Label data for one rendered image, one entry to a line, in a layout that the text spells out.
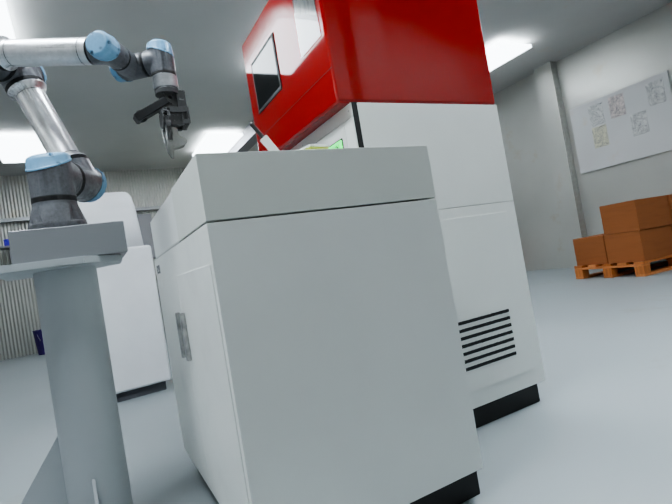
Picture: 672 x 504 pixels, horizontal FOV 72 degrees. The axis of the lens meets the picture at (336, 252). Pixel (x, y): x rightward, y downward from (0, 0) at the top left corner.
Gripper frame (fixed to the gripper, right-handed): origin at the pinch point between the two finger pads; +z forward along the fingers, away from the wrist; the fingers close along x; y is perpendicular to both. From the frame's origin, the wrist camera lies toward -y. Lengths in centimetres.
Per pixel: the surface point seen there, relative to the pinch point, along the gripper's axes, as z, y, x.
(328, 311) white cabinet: 53, 21, -50
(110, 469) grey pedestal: 88, -29, 1
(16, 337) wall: 76, -151, 828
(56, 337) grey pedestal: 49, -37, 1
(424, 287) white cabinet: 52, 49, -50
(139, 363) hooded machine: 88, -5, 206
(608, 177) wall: -14, 640, 250
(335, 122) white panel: -8, 59, -4
